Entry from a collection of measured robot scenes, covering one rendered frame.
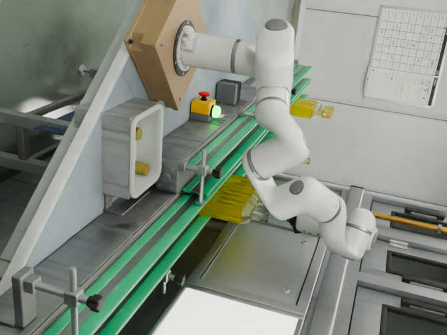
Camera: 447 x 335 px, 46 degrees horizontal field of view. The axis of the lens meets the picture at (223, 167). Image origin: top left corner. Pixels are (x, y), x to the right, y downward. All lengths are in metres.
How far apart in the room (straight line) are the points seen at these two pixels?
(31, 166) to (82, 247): 0.72
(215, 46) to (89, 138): 0.42
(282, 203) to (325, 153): 6.51
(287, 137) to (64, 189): 0.52
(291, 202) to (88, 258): 0.49
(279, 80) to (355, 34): 6.08
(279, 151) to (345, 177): 6.64
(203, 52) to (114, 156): 0.37
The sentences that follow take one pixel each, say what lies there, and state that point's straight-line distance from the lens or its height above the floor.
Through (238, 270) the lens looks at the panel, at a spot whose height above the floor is 1.10.
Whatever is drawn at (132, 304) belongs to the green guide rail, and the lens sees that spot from 1.26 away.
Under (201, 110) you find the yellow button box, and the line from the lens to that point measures 1.88.
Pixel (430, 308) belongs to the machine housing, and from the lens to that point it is 1.65.
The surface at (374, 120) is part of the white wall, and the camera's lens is 7.55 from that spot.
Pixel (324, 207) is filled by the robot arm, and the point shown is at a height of 1.32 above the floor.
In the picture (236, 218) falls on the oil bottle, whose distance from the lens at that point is 1.60.
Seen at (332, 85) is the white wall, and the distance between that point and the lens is 7.49.
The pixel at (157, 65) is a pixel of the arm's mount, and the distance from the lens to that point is 1.42.
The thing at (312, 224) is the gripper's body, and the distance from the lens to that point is 1.58.
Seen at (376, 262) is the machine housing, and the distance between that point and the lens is 1.81.
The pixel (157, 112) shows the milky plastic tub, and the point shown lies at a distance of 1.45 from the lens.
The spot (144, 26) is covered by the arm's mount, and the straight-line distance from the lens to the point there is 1.41.
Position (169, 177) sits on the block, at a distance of 1.53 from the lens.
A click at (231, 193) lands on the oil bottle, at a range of 1.65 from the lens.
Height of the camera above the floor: 1.41
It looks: 15 degrees down
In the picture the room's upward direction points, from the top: 102 degrees clockwise
